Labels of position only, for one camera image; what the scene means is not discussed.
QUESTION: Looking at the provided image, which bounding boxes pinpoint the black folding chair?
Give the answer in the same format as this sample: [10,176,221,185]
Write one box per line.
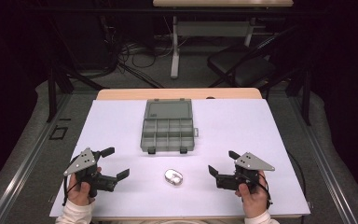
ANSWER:
[206,26,296,89]

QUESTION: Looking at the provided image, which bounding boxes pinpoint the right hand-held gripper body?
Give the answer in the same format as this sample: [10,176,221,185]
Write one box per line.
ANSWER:
[215,151,276,194]

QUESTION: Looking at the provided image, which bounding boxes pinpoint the person's left hand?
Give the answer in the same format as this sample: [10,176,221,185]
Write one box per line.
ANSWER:
[67,166,103,207]

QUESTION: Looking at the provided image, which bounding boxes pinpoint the person's right hand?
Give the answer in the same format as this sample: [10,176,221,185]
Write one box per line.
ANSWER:
[235,170,271,218]

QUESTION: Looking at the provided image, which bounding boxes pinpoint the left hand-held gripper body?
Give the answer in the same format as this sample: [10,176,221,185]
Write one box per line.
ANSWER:
[63,147,119,199]

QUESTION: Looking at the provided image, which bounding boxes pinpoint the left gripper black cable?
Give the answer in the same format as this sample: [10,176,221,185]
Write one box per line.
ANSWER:
[62,157,79,207]

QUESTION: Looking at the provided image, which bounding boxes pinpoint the white table mat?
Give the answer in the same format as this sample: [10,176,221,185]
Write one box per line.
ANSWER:
[48,98,311,218]

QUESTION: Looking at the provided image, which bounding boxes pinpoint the white-legged desk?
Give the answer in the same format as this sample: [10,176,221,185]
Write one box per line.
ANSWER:
[152,0,295,79]

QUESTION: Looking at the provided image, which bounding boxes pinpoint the black metal stand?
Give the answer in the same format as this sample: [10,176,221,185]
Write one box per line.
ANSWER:
[45,12,108,123]
[287,18,313,127]

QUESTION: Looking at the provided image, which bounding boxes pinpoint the wooden table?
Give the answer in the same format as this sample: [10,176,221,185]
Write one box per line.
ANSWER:
[95,87,263,101]

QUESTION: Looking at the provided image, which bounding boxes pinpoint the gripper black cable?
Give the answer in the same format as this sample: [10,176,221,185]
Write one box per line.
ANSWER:
[62,157,79,207]
[243,171,275,210]

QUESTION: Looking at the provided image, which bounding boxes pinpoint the black floor cables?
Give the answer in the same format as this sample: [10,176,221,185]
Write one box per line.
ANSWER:
[99,18,175,90]

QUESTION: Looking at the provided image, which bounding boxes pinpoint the grey plastic compartment box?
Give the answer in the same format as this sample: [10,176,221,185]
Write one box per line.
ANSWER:
[140,98,200,155]

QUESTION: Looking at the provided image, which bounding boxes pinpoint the small clear oval case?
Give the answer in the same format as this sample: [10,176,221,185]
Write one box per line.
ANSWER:
[163,168,184,187]

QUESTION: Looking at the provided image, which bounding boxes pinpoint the metal floor rail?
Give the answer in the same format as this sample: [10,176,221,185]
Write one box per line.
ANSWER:
[0,92,73,224]
[288,95,358,224]

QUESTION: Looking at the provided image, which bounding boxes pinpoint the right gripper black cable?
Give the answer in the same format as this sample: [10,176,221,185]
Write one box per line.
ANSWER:
[243,171,275,210]

